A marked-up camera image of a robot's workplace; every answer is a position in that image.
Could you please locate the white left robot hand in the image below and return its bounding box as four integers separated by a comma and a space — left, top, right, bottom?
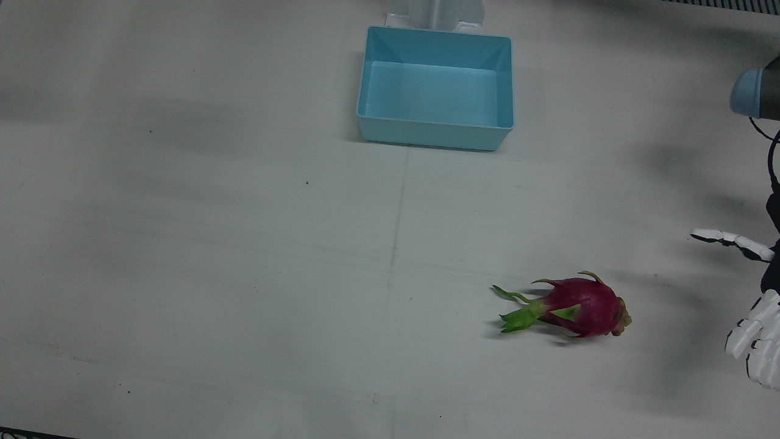
690, 192, 780, 391

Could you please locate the red dragon fruit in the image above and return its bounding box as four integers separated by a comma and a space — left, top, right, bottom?
492, 271, 633, 340

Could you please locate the striped metal grille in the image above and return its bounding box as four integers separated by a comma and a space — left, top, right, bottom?
661, 0, 780, 15

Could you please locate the light blue plastic bin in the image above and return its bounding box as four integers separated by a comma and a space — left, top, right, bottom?
356, 26, 516, 152

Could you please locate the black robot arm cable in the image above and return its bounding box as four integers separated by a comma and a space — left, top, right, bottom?
748, 116, 780, 193

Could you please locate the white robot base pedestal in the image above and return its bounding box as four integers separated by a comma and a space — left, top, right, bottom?
385, 0, 486, 33

